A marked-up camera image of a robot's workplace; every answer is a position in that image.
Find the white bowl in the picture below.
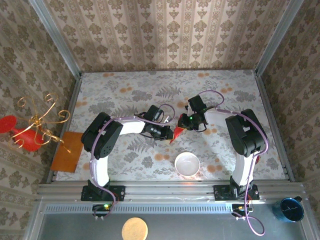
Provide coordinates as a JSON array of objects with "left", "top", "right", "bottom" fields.
[{"left": 174, "top": 151, "right": 201, "bottom": 178}]

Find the small black controller board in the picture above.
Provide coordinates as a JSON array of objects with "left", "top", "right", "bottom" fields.
[
  {"left": 231, "top": 202, "right": 254, "bottom": 221},
  {"left": 91, "top": 203, "right": 113, "bottom": 221}
]

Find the orange wooden board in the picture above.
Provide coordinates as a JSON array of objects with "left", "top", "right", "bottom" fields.
[{"left": 49, "top": 131, "right": 85, "bottom": 173}]

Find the round cork coaster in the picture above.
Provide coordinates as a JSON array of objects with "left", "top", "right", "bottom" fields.
[{"left": 121, "top": 216, "right": 149, "bottom": 240}]

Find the dark blue mug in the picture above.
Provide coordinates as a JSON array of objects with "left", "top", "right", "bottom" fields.
[{"left": 271, "top": 196, "right": 305, "bottom": 223}]

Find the red vase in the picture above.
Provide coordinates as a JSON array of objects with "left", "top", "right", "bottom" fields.
[{"left": 0, "top": 115, "right": 43, "bottom": 153}]

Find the aluminium mounting rail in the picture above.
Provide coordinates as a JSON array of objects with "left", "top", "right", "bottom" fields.
[{"left": 36, "top": 180, "right": 305, "bottom": 203}]

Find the slotted grey cable duct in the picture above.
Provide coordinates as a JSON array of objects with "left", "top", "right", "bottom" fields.
[{"left": 43, "top": 202, "right": 235, "bottom": 215}]

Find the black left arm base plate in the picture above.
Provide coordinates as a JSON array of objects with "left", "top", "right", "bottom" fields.
[{"left": 80, "top": 185, "right": 126, "bottom": 202}]

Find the aluminium table side rail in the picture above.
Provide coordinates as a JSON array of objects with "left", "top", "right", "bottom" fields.
[
  {"left": 254, "top": 69, "right": 296, "bottom": 183},
  {"left": 45, "top": 72, "right": 83, "bottom": 184}
]

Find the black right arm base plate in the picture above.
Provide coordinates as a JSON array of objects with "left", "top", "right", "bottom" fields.
[{"left": 213, "top": 184, "right": 260, "bottom": 201}]

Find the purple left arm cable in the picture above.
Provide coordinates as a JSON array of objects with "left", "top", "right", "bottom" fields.
[{"left": 89, "top": 103, "right": 176, "bottom": 222}]

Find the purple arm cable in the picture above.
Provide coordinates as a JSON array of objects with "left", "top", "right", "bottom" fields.
[
  {"left": 197, "top": 90, "right": 270, "bottom": 237},
  {"left": 89, "top": 103, "right": 176, "bottom": 222}
]

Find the aluminium frame post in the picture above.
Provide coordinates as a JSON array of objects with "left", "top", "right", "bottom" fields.
[
  {"left": 27, "top": 0, "right": 83, "bottom": 79},
  {"left": 254, "top": 0, "right": 305, "bottom": 76}
]

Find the gold wire ornament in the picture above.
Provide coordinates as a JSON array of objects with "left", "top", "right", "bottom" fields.
[{"left": 8, "top": 93, "right": 72, "bottom": 154}]

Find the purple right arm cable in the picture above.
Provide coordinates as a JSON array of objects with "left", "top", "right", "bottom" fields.
[{"left": 197, "top": 90, "right": 270, "bottom": 237}]

